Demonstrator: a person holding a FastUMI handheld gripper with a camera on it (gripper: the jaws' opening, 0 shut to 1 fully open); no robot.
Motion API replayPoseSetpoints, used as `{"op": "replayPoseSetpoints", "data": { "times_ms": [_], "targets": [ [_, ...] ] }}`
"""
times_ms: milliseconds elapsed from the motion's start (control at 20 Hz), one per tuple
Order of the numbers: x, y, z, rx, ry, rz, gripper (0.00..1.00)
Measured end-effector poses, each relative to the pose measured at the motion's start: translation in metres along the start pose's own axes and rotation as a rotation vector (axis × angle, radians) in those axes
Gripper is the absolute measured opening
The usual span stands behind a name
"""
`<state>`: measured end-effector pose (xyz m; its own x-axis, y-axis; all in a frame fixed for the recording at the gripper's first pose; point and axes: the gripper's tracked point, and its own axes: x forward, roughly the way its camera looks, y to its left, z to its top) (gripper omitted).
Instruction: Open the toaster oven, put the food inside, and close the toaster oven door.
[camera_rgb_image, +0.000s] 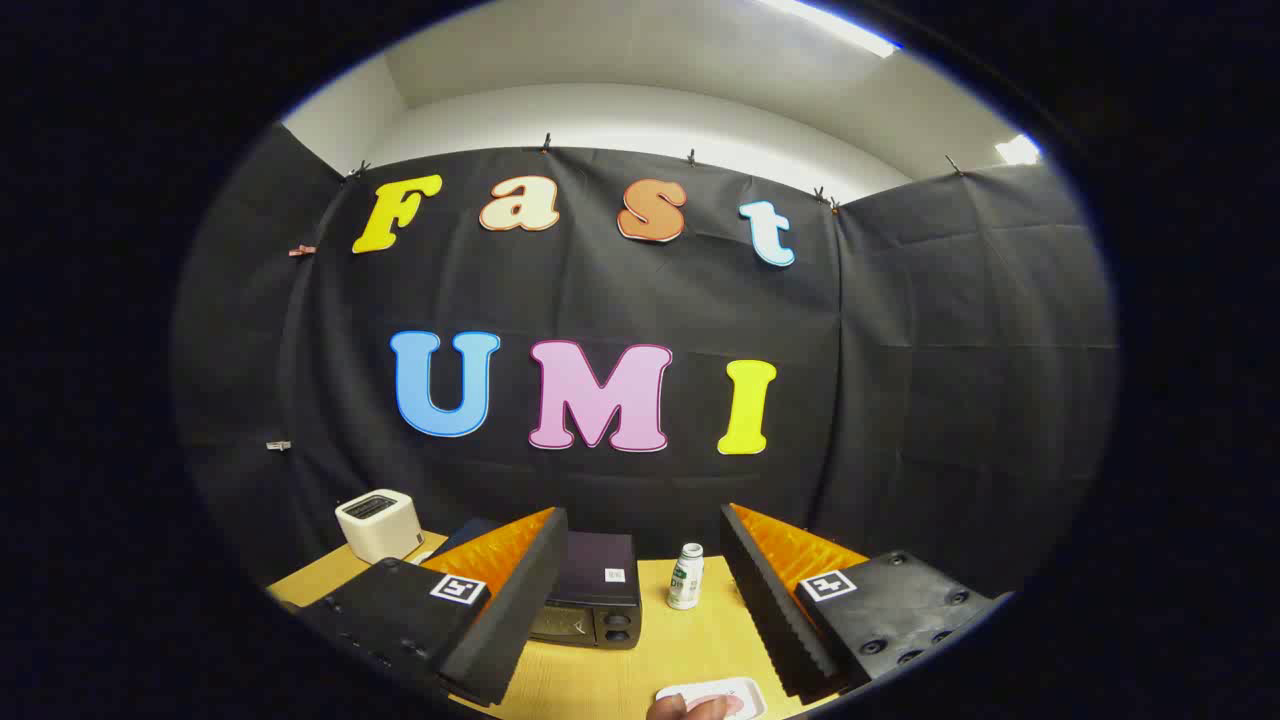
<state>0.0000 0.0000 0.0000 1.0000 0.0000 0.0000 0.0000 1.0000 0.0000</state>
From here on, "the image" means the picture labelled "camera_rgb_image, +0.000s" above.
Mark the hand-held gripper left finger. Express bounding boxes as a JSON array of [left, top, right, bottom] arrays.
[[298, 506, 569, 709]]

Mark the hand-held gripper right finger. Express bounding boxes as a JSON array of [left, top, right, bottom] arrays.
[[720, 503, 1013, 704]]

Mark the white square plate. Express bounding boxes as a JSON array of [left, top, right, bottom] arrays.
[[655, 677, 768, 720]]

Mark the black toaster oven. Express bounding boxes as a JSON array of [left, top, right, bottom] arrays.
[[425, 517, 643, 651]]

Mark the white slot toaster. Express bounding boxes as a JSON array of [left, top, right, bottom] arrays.
[[335, 489, 425, 565]]

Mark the white drink bottle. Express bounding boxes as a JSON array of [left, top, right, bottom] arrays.
[[667, 543, 706, 611]]

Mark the black backdrop cloth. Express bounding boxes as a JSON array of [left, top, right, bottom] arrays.
[[170, 125, 1119, 601]]

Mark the long ceiling light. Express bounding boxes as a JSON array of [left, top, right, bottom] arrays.
[[758, 0, 903, 59]]

